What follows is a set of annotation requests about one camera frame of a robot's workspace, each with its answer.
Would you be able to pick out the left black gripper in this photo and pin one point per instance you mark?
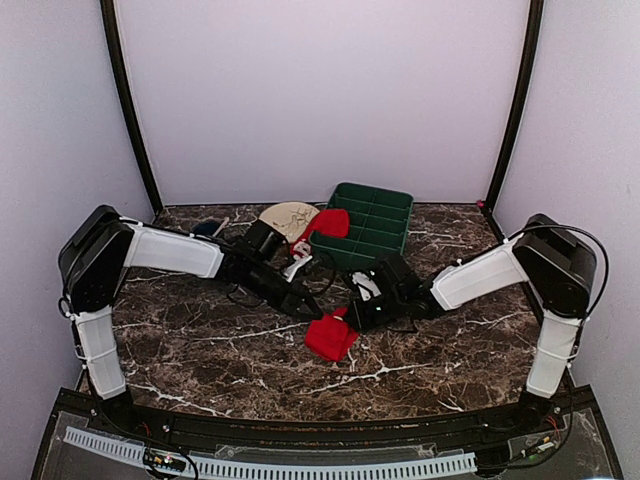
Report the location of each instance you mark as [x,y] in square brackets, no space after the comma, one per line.
[293,299]

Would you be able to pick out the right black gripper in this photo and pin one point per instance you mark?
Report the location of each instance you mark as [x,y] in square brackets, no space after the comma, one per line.
[362,322]

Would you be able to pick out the red sock plain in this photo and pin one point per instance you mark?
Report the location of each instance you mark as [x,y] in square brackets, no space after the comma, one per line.
[331,337]

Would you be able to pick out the green divided plastic organizer tray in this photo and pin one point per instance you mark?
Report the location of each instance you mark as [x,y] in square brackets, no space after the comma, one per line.
[378,225]

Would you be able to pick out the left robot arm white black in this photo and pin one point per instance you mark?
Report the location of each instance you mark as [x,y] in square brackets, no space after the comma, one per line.
[94,260]

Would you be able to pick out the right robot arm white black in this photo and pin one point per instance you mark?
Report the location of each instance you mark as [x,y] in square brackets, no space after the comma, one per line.
[553,259]

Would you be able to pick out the red Santa sock in tray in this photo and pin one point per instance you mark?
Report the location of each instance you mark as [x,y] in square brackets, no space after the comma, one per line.
[330,222]

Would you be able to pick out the beige bird pattern plate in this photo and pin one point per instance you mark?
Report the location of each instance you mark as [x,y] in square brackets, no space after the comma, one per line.
[289,218]

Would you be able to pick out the wooden spoon in cup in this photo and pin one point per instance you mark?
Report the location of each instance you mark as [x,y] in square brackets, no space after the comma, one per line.
[223,224]

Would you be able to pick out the dark blue cup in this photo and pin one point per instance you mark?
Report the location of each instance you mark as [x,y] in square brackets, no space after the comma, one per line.
[208,228]

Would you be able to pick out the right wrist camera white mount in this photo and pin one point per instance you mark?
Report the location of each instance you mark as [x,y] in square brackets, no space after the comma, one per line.
[364,283]

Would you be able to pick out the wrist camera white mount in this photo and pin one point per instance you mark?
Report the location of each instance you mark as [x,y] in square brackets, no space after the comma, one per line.
[290,271]
[364,283]

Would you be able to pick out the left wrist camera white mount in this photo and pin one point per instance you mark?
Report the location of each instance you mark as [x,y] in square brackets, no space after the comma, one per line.
[290,271]

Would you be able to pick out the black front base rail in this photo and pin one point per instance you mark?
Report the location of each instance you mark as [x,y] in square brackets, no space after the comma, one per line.
[204,433]

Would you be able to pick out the white slotted cable duct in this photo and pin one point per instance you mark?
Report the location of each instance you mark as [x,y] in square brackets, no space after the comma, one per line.
[203,467]

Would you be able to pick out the black left frame post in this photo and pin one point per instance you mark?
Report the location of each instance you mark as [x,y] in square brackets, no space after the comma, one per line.
[126,101]

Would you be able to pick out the black frame post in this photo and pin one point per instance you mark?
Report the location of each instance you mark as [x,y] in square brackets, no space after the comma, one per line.
[126,101]
[525,70]

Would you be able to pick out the black right frame post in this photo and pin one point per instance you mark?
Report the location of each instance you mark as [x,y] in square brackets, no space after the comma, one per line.
[525,70]

